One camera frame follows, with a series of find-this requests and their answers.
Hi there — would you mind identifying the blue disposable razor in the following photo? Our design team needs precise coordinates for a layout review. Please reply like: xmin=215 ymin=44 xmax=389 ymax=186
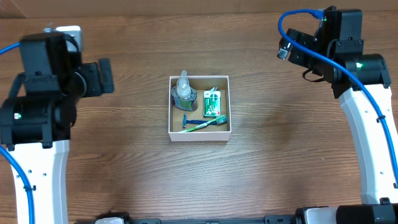
xmin=182 ymin=114 xmax=218 ymax=129

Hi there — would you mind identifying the clear pump soap bottle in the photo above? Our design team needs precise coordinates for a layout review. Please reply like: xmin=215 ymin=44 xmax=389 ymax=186
xmin=170 ymin=70 xmax=198 ymax=111

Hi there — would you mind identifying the green toothbrush with cap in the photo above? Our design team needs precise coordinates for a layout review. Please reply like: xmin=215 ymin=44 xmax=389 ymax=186
xmin=180 ymin=114 xmax=228 ymax=133

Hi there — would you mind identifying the white cardboard box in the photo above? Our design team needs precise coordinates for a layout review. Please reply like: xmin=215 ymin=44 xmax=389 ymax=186
xmin=168 ymin=75 xmax=232 ymax=142

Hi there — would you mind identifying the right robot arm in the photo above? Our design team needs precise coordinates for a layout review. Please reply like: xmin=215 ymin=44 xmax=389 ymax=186
xmin=277 ymin=26 xmax=397 ymax=223

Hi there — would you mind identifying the green soap pack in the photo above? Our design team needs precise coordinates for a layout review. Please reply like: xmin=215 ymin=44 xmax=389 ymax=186
xmin=203 ymin=87 xmax=221 ymax=118

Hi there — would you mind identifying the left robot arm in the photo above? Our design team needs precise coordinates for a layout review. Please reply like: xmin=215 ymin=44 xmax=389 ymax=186
xmin=1 ymin=58 xmax=114 ymax=223

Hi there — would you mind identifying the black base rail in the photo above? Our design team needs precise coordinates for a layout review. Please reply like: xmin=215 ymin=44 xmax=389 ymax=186
xmin=93 ymin=212 xmax=308 ymax=224

